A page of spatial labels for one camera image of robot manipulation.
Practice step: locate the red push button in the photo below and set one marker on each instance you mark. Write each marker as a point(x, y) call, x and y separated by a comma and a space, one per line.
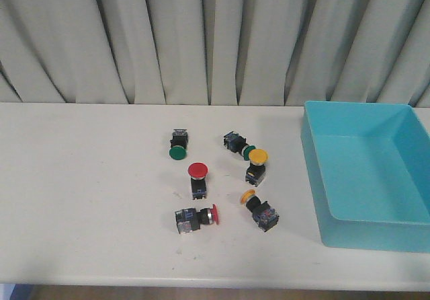
point(198, 172)
point(189, 220)

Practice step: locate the yellow push button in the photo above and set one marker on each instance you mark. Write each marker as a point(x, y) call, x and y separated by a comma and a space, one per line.
point(265, 216)
point(255, 173)

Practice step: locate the blue plastic box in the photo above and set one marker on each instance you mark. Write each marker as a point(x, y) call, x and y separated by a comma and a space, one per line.
point(368, 168)

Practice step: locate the green push button right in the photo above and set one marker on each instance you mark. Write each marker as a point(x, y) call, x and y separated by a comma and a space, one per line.
point(236, 143)

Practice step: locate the green push button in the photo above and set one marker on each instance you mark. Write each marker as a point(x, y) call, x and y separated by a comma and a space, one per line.
point(236, 143)
point(179, 141)

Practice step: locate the green push button left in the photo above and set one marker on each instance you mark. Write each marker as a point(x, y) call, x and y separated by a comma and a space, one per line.
point(179, 141)

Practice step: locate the white pleated curtain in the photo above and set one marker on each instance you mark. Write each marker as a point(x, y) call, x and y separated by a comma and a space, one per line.
point(215, 52)

